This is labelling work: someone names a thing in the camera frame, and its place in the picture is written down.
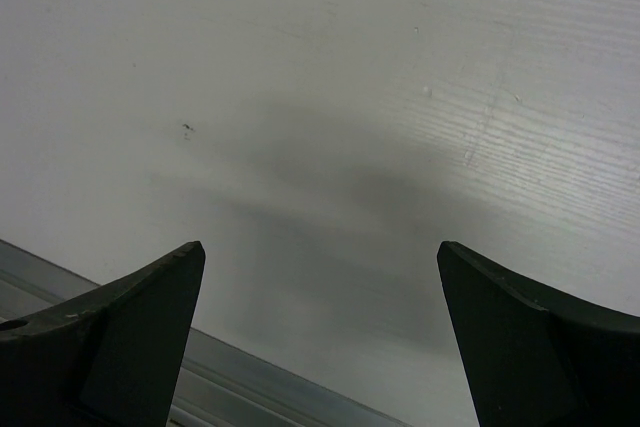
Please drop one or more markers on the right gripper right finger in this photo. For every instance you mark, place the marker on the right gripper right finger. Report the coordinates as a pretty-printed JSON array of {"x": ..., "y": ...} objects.
[{"x": 534, "y": 355}]

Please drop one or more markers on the front aluminium rail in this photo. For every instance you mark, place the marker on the front aluminium rail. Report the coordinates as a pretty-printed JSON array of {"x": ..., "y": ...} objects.
[{"x": 218, "y": 384}]

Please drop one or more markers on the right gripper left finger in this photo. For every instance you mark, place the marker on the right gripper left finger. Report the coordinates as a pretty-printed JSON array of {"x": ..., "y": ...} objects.
[{"x": 108, "y": 357}]

